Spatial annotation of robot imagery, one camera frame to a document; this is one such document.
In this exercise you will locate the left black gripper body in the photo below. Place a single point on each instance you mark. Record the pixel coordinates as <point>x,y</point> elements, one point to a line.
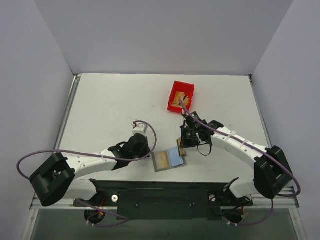
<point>141,144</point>

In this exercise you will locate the red plastic bin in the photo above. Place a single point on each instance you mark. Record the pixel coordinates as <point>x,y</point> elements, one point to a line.
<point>181,91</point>

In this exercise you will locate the grey card holder wallet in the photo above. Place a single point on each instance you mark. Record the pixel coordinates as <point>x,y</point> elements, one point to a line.
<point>176,157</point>

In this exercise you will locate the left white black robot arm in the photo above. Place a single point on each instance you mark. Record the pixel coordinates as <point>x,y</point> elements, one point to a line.
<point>59,175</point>

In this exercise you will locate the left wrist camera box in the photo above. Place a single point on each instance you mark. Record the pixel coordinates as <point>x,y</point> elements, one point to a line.
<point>140,128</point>

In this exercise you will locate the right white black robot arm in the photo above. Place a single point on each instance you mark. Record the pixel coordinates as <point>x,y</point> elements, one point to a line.
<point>271,171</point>

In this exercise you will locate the gold cards in bin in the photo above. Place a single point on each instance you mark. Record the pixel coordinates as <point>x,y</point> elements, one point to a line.
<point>180,97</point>

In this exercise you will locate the aluminium table frame rail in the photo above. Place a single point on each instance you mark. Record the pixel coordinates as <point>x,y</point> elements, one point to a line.
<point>33,213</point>

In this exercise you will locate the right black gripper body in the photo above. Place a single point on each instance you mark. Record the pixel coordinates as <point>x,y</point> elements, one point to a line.
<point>189,134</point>

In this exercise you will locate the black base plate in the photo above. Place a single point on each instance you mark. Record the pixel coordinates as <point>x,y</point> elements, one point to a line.
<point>142,200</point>

